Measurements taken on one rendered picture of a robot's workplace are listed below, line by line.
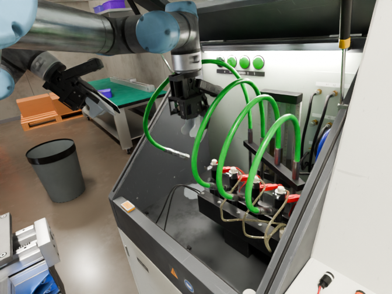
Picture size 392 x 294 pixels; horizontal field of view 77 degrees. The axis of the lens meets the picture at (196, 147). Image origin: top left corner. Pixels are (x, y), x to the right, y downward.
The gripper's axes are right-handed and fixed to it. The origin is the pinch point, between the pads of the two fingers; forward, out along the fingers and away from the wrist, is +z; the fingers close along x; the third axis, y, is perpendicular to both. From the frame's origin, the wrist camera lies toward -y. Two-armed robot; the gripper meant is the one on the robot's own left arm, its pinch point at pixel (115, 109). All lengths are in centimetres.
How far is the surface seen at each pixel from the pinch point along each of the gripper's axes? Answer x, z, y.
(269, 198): -15, 69, -7
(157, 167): -23.7, 25.0, 13.7
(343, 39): 32, 29, -43
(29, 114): -474, -186, 206
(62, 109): -459, -136, 152
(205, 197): -0.3, 41.0, 5.9
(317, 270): 32, 61, -4
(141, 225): 4.0, 28.6, 24.9
